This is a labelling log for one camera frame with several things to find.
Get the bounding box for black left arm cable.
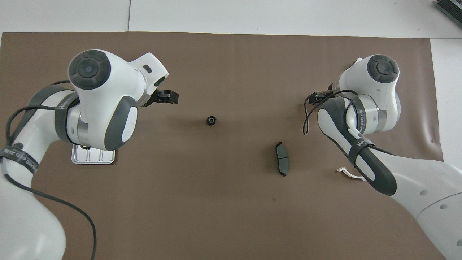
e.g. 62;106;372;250
0;80;97;260

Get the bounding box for single dark grey brake pad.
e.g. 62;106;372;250
275;142;290;177

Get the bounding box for white plastic half-ring clamp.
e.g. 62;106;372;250
336;165;366;181

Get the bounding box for silver ribbed metal tray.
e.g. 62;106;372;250
71;144;116;165

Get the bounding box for black ribbed metal block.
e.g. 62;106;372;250
434;0;462;18

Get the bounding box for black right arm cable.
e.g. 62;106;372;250
303;90;396;156

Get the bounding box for brown paper table mat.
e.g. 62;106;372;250
0;32;454;260

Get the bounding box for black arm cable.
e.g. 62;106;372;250
0;80;97;260
303;90;396;156

